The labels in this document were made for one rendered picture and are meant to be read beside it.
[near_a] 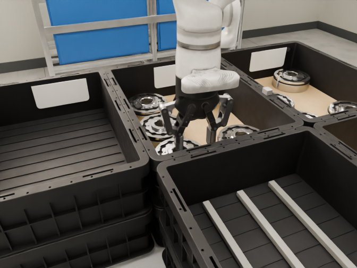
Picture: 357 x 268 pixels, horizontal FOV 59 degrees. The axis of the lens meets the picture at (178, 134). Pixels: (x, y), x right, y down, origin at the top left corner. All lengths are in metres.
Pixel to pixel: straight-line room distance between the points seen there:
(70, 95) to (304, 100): 0.62
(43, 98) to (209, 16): 0.49
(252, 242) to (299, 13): 4.24
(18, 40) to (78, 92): 2.65
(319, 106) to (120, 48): 1.96
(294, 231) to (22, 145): 0.58
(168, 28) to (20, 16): 1.41
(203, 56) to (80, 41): 2.11
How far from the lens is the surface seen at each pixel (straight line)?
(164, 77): 0.86
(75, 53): 2.58
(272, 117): 0.68
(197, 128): 0.75
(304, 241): 0.55
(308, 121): 0.63
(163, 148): 0.63
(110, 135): 0.74
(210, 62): 0.50
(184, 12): 0.49
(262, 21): 4.29
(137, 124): 0.58
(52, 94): 0.82
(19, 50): 3.48
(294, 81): 0.96
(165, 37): 2.72
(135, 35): 2.64
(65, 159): 0.69
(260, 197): 0.59
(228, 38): 1.10
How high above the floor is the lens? 1.24
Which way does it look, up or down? 34 degrees down
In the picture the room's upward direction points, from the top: straight up
